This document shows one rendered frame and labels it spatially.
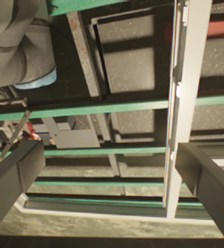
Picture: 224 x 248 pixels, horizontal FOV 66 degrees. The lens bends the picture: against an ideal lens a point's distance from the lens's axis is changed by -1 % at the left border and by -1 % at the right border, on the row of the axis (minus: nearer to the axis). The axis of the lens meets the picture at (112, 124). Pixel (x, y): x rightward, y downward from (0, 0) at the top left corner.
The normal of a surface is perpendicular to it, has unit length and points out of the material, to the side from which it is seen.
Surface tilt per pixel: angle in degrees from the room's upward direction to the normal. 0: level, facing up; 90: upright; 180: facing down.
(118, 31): 0
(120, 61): 0
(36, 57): 75
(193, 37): 0
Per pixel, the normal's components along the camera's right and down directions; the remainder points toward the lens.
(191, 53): -0.12, 0.65
